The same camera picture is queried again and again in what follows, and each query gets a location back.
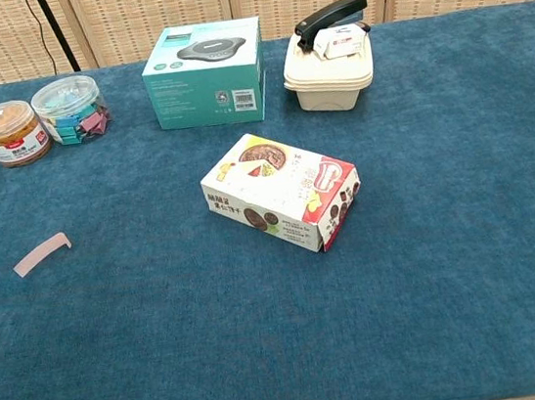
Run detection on clear jar of rubber bands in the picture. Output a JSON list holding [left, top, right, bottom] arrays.
[[0, 95, 56, 170]]

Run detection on small white staples box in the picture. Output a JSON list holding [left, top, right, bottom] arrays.
[[311, 22, 371, 63]]

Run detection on white printed cookie box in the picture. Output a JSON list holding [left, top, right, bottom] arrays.
[[194, 118, 371, 269]]

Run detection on teal speakerphone product box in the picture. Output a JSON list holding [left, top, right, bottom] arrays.
[[135, 15, 274, 137]]

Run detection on black tripod stand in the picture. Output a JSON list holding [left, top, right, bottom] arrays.
[[34, 0, 83, 76]]

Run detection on black stapler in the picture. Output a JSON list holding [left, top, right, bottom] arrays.
[[290, 0, 375, 54]]

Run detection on thin black hanging cable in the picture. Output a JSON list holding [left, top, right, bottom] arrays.
[[23, 0, 59, 79]]

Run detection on beige lidded food container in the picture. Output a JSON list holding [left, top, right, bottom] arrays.
[[277, 23, 380, 120]]

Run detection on clear jar of binder clips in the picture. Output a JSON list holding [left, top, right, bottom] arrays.
[[27, 71, 116, 151]]

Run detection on pink strip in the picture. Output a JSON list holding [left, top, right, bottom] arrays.
[[9, 230, 76, 281]]

